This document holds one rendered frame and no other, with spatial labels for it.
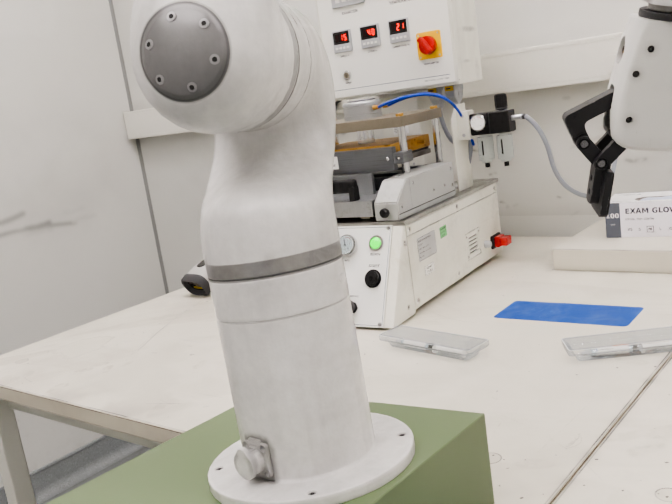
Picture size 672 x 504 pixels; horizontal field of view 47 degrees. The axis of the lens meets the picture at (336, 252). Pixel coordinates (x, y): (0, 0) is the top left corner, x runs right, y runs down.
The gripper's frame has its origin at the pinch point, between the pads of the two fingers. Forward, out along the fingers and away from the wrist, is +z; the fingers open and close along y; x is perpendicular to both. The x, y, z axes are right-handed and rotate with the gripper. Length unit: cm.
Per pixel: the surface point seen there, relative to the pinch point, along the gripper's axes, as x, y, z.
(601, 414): 16.1, 4.2, 33.0
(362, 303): 61, -26, 43
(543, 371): 30.9, 0.3, 36.7
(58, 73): 190, -134, 28
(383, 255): 64, -23, 35
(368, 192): 78, -26, 28
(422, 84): 103, -15, 12
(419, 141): 90, -16, 21
